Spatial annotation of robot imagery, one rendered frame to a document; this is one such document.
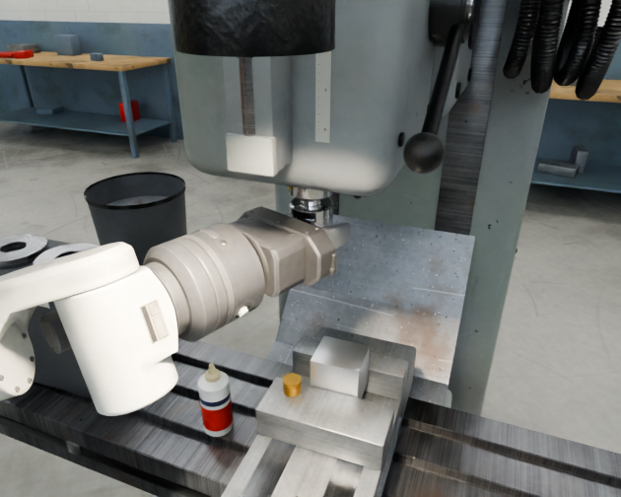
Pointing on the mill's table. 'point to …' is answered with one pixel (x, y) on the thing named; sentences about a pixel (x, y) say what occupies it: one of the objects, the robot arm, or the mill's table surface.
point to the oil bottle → (215, 401)
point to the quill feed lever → (463, 13)
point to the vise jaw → (327, 423)
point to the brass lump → (292, 385)
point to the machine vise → (331, 484)
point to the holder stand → (15, 247)
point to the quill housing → (329, 101)
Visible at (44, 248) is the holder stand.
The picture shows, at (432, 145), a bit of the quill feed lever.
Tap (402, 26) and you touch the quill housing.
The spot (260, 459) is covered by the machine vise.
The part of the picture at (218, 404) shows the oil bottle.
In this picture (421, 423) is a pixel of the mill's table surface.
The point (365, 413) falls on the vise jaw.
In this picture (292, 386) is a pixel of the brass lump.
